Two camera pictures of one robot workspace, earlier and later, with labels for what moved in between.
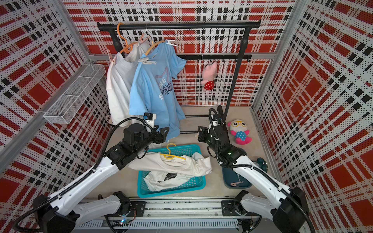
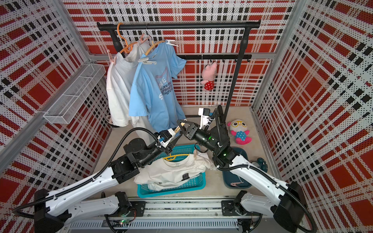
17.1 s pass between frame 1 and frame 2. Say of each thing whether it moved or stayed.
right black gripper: moved
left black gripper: moved
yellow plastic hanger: moved
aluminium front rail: stayed
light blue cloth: stayed
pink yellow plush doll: stayed
